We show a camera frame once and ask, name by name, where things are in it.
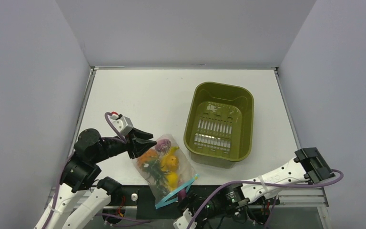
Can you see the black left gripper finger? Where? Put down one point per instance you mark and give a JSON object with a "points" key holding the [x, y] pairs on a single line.
{"points": [[142, 146], [142, 135]]}

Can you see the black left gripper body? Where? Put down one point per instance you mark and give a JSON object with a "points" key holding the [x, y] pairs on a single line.
{"points": [[128, 145]]}

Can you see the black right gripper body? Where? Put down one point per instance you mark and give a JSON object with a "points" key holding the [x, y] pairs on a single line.
{"points": [[192, 196]]}

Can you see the small purple toy food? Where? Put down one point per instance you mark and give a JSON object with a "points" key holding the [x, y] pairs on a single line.
{"points": [[181, 195]]}

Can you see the orange toy pineapple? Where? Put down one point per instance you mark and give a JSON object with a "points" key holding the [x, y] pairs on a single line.
{"points": [[150, 168]]}

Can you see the purple red onion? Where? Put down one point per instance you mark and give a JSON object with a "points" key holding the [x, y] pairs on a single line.
{"points": [[163, 146]]}

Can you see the yellow toy banana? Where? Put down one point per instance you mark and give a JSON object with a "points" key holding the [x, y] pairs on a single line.
{"points": [[172, 151]]}

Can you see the clear zip top bag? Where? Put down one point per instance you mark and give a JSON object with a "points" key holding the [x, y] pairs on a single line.
{"points": [[185, 171]]}

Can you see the olive green plastic basket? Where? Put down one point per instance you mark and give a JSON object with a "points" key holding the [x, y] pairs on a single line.
{"points": [[219, 127]]}

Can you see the yellow toy pear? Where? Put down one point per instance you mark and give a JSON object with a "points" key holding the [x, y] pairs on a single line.
{"points": [[172, 180]]}

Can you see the small orange toy fruit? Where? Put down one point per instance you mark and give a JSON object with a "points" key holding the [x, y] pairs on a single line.
{"points": [[172, 163]]}

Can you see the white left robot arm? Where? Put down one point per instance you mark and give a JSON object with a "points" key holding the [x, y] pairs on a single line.
{"points": [[79, 194]]}

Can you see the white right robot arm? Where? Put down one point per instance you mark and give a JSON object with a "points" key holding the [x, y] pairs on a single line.
{"points": [[307, 169]]}

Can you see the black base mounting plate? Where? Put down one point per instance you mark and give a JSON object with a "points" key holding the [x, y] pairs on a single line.
{"points": [[228, 202]]}

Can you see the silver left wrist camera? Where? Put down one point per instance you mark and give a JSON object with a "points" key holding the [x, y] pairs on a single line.
{"points": [[120, 124]]}

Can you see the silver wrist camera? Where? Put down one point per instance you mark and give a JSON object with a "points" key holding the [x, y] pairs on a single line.
{"points": [[183, 221], [120, 124]]}

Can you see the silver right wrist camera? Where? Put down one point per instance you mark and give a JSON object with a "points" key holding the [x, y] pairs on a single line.
{"points": [[183, 221]]}

